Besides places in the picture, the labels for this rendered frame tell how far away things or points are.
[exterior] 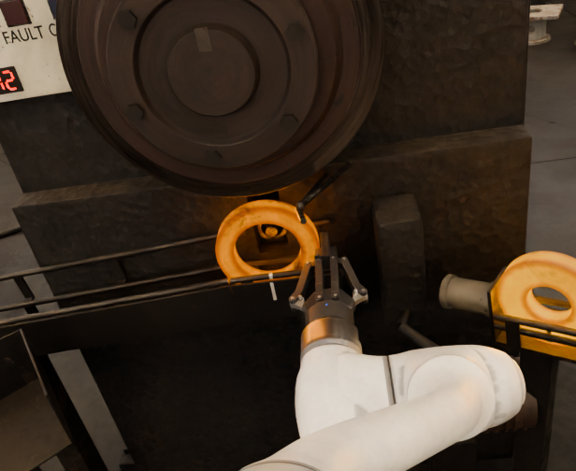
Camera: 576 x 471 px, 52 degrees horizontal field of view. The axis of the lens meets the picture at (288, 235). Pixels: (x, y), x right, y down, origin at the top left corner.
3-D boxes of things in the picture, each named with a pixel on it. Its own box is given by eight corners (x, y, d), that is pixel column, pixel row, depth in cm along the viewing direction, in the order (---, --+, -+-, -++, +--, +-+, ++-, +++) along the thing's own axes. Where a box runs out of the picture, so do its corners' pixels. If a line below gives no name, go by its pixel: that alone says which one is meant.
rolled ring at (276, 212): (310, 201, 99) (310, 192, 102) (205, 216, 101) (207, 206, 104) (324, 287, 109) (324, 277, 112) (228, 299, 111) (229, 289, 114)
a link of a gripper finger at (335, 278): (330, 297, 92) (338, 297, 92) (329, 252, 101) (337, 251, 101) (333, 315, 94) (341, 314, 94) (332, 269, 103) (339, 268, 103)
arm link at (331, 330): (366, 380, 86) (363, 349, 91) (360, 339, 81) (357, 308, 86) (305, 386, 87) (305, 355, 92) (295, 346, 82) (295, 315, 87)
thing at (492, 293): (508, 317, 102) (503, 265, 97) (511, 318, 101) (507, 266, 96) (492, 344, 97) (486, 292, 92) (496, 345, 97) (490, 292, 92)
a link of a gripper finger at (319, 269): (327, 316, 94) (319, 317, 95) (324, 270, 103) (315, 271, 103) (324, 298, 92) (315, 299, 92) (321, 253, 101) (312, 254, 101)
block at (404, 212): (380, 295, 120) (369, 193, 107) (420, 292, 119) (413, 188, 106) (386, 331, 111) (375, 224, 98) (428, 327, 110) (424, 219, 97)
